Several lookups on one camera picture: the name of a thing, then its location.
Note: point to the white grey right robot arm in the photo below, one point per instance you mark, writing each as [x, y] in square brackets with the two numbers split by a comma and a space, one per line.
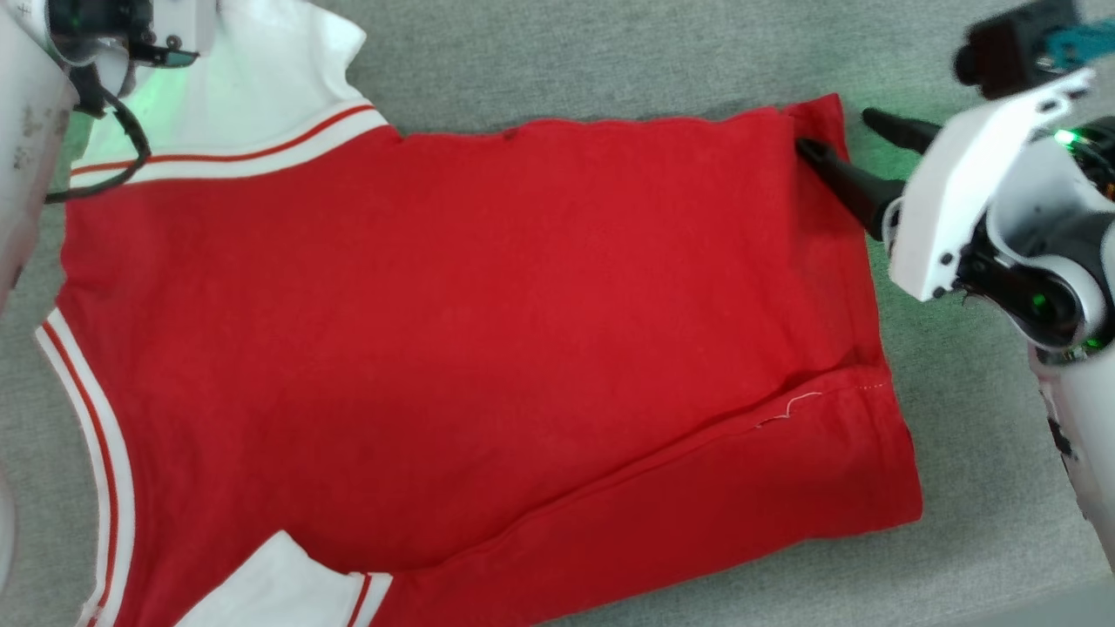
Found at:
[1076, 279]

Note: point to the red and white basketball jersey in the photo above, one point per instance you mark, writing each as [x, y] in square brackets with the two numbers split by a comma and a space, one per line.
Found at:
[479, 331]

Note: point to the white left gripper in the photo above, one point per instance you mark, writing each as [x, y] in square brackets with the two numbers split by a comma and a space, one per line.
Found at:
[187, 22]

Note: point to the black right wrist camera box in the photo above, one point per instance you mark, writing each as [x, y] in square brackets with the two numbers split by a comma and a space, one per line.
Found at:
[1010, 48]

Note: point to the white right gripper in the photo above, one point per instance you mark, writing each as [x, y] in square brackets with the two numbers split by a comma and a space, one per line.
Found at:
[949, 192]

